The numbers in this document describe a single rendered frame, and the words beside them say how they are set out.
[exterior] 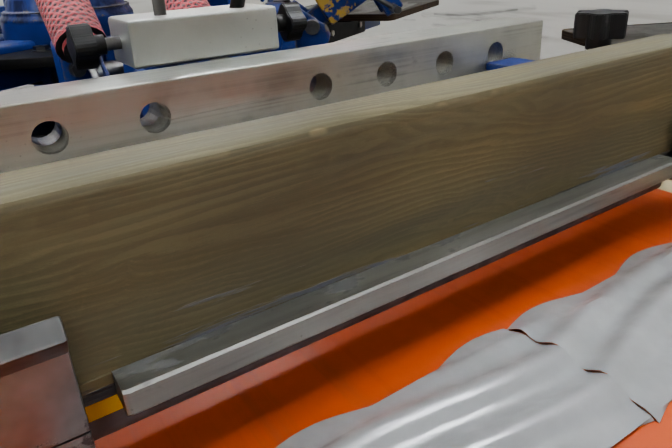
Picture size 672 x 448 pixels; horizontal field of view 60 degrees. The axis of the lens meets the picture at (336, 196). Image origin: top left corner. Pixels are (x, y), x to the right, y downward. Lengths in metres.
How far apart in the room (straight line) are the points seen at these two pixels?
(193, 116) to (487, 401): 0.29
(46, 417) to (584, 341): 0.20
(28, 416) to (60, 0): 0.52
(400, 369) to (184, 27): 0.32
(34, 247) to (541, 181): 0.23
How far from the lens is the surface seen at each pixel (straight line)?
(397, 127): 0.23
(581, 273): 0.33
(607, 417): 0.24
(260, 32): 0.51
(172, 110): 0.43
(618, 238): 0.38
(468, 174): 0.26
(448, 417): 0.23
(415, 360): 0.26
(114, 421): 0.23
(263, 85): 0.45
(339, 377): 0.25
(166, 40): 0.48
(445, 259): 0.25
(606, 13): 0.53
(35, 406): 0.19
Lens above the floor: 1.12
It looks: 23 degrees down
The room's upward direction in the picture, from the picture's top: 3 degrees counter-clockwise
